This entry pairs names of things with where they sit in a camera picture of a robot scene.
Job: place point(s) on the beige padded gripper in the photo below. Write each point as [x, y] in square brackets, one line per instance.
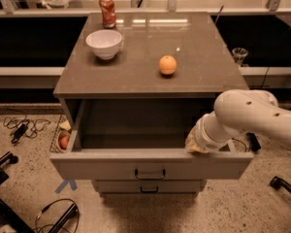
[203, 136]

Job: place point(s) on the grey top drawer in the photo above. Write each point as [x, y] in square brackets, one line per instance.
[142, 140]

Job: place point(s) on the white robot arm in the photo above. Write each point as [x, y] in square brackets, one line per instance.
[238, 111]

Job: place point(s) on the grey drawer cabinet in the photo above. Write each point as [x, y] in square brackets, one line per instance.
[205, 67]

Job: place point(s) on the black bar right of cabinet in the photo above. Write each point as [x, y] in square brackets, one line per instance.
[254, 143]

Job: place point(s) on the orange fruit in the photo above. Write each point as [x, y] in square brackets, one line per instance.
[167, 65]

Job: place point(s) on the black chair leg right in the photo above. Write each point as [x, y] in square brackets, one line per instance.
[277, 182]

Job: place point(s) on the clear glass cup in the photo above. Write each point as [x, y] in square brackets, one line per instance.
[239, 55]

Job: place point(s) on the blue tape cross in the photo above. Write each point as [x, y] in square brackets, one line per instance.
[70, 183]

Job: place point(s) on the red apple in basket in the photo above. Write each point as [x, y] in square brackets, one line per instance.
[63, 142]

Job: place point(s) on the white ceramic bowl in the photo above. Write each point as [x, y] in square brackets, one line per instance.
[104, 44]

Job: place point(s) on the crushed red soda can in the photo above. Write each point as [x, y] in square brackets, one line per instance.
[108, 13]

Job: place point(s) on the black chair base left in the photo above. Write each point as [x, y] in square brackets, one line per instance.
[7, 214]

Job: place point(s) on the wire basket on floor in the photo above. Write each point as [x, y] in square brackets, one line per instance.
[62, 129]

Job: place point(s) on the black power adapter with cable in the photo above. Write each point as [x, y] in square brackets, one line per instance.
[21, 126]

